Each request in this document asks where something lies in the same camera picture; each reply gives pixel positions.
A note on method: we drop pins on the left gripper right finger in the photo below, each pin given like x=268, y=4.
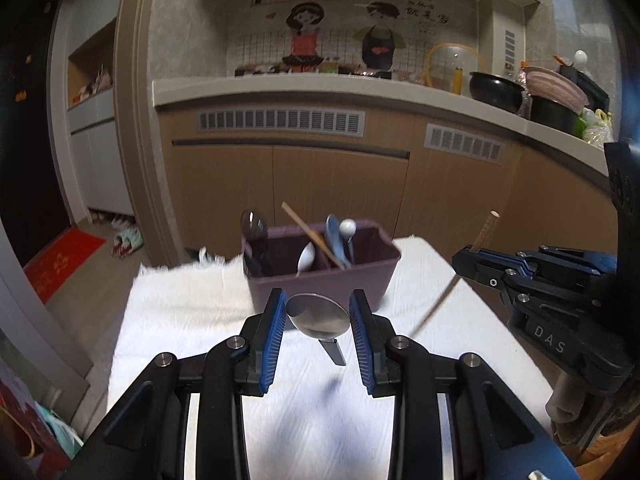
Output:
x=453, y=418

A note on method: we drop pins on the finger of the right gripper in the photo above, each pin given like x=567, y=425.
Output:
x=486, y=267

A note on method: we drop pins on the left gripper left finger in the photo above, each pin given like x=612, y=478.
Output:
x=144, y=434

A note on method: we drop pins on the wooden chopstick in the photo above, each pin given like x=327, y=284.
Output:
x=481, y=238
x=313, y=235

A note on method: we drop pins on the steel ladle white ball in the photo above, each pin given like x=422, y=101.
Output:
x=348, y=229

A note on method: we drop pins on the blue plastic spoon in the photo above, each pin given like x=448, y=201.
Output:
x=334, y=240

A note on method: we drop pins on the black handled steel spoon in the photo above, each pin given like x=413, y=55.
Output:
x=255, y=233

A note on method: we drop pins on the white plastic spoon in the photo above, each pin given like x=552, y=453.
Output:
x=306, y=259

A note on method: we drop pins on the white textured table cloth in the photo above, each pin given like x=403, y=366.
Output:
x=317, y=420

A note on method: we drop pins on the red yellow gift bag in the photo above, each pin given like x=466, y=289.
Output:
x=29, y=434

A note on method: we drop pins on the purple utensil caddy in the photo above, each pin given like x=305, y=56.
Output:
x=376, y=260

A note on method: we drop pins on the black cooking pot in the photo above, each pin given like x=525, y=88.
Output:
x=496, y=91

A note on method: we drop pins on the pink striped bowl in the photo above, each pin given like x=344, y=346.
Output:
x=553, y=86

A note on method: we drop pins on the pair of slippers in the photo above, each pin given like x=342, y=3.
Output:
x=127, y=238

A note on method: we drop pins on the red door mat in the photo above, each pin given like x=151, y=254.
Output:
x=48, y=271

